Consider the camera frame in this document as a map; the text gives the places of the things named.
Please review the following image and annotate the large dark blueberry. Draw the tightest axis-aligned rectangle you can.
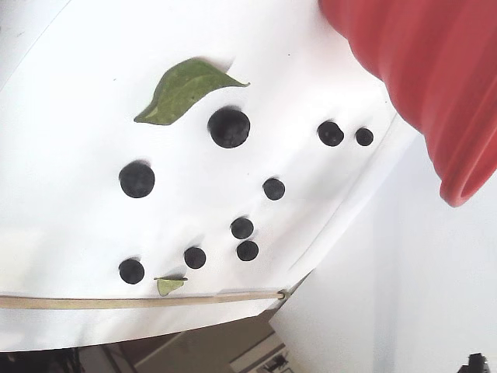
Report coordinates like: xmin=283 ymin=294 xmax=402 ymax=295
xmin=207 ymin=106 xmax=252 ymax=149

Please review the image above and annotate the red collapsible silicone cup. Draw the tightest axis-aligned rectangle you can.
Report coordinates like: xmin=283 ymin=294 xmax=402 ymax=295
xmin=318 ymin=0 xmax=497 ymax=208

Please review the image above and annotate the large green leaf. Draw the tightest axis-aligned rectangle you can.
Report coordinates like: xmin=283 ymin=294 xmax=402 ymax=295
xmin=133 ymin=57 xmax=252 ymax=127

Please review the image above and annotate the small dark blueberry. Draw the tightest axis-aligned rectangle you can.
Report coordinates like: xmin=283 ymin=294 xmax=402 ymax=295
xmin=355 ymin=127 xmax=374 ymax=147

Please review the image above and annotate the yellowish green leaf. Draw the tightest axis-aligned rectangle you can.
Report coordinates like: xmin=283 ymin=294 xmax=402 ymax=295
xmin=153 ymin=275 xmax=189 ymax=298

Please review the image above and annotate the beige cabinet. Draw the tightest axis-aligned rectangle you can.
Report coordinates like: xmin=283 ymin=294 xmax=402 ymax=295
xmin=131 ymin=310 xmax=292 ymax=373

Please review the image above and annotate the large white paper sheet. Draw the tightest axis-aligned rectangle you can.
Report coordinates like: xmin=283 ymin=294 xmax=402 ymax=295
xmin=0 ymin=0 xmax=422 ymax=353

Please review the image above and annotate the wooden stick with brass tip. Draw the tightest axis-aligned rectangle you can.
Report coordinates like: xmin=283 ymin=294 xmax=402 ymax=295
xmin=0 ymin=290 xmax=289 ymax=311

